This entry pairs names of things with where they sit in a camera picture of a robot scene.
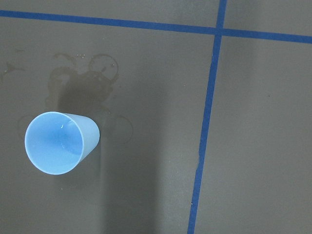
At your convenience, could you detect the light blue plastic cup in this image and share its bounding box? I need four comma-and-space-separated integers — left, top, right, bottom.
24, 112, 100, 175

